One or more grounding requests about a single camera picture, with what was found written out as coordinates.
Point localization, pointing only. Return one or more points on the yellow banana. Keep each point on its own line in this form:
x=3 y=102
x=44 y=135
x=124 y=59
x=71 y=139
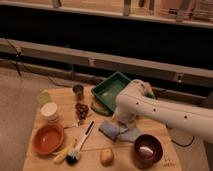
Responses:
x=60 y=157

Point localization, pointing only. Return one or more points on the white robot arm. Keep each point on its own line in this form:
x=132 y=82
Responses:
x=133 y=101

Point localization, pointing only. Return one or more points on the brown grape bunch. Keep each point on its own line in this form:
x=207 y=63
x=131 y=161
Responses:
x=81 y=111

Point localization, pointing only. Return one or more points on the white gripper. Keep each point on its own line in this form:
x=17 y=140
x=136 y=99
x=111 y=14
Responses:
x=124 y=118

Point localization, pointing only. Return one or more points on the dark metal cup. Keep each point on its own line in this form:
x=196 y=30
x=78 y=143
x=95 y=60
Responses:
x=78 y=91

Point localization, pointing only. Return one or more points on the black white dish brush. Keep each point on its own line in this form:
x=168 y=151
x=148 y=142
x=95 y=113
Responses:
x=73 y=155

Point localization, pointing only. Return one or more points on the light green cup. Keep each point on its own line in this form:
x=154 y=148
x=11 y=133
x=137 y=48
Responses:
x=43 y=98

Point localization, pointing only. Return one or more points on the dark brown bowl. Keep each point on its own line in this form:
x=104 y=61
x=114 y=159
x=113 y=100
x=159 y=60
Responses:
x=147 y=150

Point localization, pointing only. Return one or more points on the green cucumber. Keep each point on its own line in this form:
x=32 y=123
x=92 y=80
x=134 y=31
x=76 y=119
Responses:
x=99 y=110

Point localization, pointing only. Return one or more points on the yellow potato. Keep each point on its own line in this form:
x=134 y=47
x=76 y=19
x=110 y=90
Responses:
x=106 y=157

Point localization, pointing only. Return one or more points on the grey blue cloth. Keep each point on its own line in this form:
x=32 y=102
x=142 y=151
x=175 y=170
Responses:
x=130 y=135

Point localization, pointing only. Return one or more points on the white cup stack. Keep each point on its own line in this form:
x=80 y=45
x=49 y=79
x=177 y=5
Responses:
x=50 y=111

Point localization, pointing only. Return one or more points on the orange bowl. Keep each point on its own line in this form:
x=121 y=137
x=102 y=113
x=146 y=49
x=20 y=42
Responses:
x=48 y=138

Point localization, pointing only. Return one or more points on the green plastic tray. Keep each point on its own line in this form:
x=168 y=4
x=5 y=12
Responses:
x=106 y=91

